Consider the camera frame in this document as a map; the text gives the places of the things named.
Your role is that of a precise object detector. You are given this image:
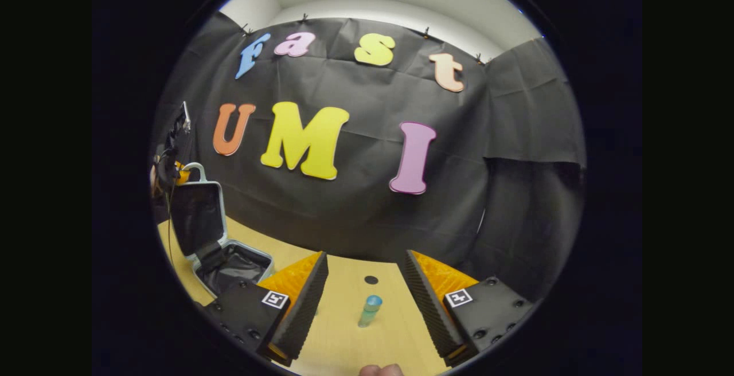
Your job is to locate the light blue suitcase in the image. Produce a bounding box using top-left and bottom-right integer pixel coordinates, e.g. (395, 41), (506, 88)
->
(169, 162), (276, 300)

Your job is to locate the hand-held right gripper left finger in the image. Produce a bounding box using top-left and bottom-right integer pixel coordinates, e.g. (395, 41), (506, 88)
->
(202, 251), (329, 368)

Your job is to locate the black cable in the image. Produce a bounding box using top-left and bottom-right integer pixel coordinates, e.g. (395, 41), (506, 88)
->
(163, 152), (175, 265)

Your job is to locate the black backdrop cloth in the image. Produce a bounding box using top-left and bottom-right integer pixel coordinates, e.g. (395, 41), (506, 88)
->
(150, 12), (587, 302)

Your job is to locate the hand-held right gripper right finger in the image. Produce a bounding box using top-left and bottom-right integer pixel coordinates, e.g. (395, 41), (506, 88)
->
(400, 249), (535, 368)

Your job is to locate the teal bottle with blue cap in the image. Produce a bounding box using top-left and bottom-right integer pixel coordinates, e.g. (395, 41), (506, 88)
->
(358, 295), (383, 328)

